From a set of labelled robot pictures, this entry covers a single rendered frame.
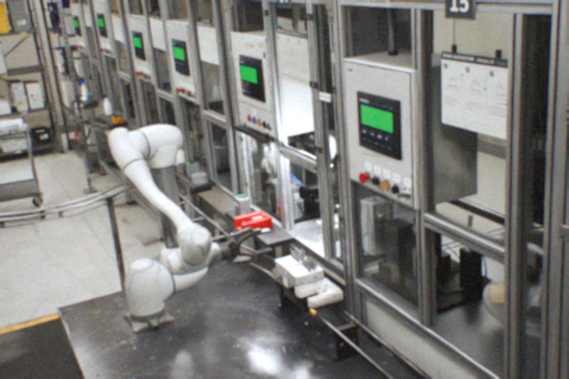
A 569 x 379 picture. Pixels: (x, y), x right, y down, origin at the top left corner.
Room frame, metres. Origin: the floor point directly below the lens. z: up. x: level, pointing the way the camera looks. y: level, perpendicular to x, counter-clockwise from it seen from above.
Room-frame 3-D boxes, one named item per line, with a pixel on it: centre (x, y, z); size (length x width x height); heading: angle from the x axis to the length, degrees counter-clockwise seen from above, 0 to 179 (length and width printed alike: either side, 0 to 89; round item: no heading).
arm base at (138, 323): (2.84, 0.64, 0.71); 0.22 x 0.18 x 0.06; 24
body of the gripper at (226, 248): (2.70, 0.24, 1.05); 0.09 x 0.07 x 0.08; 114
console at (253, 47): (3.44, 0.00, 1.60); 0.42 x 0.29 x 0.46; 24
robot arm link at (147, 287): (2.87, 0.64, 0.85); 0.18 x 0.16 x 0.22; 132
